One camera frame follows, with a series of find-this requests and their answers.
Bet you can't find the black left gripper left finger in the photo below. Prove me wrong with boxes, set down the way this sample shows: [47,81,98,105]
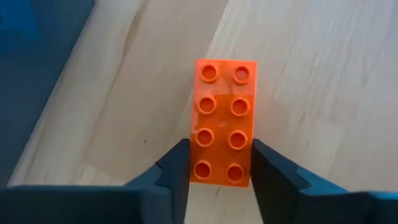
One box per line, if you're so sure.
[0,139,191,224]

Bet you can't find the orange building block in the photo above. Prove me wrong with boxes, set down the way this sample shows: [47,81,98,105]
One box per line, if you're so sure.
[188,58,258,189]

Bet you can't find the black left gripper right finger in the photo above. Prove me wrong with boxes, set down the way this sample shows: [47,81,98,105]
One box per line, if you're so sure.
[251,139,398,224]

